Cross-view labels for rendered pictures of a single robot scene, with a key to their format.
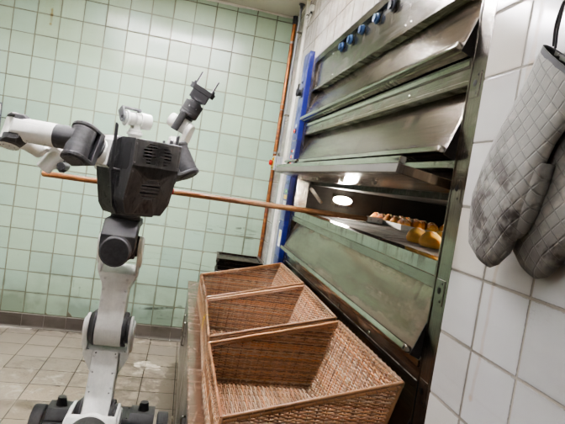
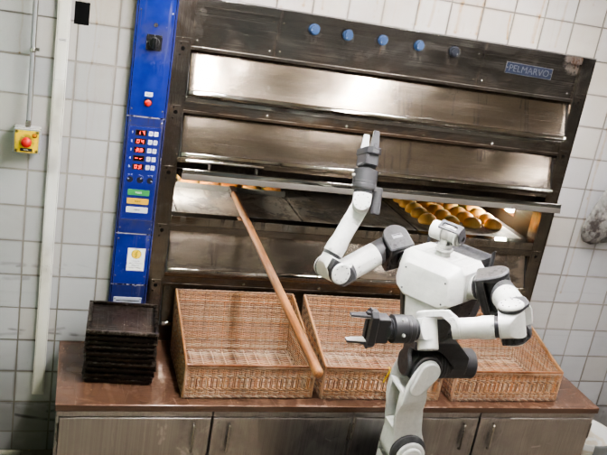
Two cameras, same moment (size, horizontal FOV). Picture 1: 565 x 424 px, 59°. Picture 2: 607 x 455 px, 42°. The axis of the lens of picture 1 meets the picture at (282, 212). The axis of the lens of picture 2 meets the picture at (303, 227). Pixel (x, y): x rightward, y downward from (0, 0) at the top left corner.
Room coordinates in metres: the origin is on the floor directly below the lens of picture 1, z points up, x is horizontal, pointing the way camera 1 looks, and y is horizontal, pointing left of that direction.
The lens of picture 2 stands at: (2.84, 3.18, 2.24)
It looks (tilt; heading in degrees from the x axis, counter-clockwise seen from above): 18 degrees down; 263
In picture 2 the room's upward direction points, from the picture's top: 10 degrees clockwise
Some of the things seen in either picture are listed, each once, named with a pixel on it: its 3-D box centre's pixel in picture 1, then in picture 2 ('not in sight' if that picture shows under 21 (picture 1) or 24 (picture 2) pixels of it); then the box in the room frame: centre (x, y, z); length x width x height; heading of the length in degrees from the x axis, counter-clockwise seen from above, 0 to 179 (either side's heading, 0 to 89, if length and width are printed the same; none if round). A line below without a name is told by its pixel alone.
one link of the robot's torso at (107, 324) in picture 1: (115, 289); (409, 406); (2.03, 0.63, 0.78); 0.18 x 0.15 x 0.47; 101
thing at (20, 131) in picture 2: (277, 163); (27, 139); (3.62, 0.09, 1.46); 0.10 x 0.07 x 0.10; 11
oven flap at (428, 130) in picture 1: (351, 141); (379, 155); (2.16, -0.24, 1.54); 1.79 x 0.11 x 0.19; 11
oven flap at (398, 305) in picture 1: (331, 261); (359, 262); (2.16, -0.24, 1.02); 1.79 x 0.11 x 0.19; 11
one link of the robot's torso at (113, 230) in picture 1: (120, 239); (439, 355); (1.96, 0.62, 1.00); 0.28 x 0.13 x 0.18; 11
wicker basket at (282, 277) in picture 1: (245, 291); (241, 341); (2.67, 0.13, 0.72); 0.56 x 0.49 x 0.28; 12
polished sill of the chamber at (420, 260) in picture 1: (341, 230); (362, 232); (2.16, -0.27, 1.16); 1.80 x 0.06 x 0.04; 11
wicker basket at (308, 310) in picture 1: (261, 324); (368, 346); (2.09, 0.02, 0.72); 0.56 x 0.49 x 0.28; 10
